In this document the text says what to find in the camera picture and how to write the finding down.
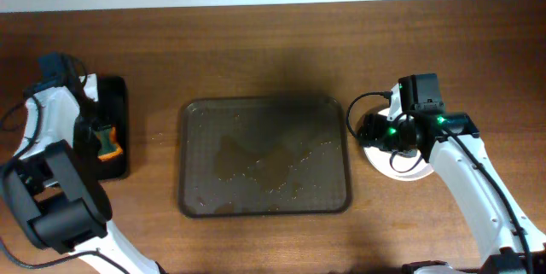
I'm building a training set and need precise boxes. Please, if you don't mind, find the small black tray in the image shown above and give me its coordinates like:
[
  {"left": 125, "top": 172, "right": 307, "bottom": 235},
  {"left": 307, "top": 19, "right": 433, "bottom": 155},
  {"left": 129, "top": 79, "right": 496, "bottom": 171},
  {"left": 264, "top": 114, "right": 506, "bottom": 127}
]
[{"left": 73, "top": 74, "right": 129, "bottom": 181}]

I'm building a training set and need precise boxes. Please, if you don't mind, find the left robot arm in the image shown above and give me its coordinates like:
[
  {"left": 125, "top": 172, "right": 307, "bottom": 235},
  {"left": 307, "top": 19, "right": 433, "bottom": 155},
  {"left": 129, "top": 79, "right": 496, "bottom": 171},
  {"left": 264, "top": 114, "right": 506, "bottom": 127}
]
[{"left": 1, "top": 52, "right": 164, "bottom": 273}]

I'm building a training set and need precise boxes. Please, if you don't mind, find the green and orange sponge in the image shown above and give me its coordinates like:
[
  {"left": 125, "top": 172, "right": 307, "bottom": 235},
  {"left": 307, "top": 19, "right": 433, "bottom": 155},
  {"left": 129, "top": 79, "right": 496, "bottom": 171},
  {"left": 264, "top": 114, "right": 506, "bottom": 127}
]
[{"left": 95, "top": 126, "right": 124, "bottom": 161}]

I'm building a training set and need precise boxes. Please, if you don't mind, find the large brown serving tray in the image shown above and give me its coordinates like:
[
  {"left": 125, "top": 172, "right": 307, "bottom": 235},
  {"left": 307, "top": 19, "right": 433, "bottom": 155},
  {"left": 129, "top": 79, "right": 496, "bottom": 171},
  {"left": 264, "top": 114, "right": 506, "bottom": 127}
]
[{"left": 177, "top": 96, "right": 352, "bottom": 219}]

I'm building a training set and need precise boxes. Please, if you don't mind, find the white plate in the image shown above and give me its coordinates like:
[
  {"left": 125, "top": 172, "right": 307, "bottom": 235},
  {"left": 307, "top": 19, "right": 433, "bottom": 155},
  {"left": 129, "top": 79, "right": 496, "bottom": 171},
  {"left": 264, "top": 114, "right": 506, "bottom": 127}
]
[{"left": 363, "top": 124, "right": 434, "bottom": 182}]

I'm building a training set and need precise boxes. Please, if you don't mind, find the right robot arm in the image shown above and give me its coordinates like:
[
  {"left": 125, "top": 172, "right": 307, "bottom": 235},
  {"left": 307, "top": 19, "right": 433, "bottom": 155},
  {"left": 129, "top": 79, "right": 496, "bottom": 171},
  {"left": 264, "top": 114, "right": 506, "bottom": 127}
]
[{"left": 349, "top": 73, "right": 545, "bottom": 273}]

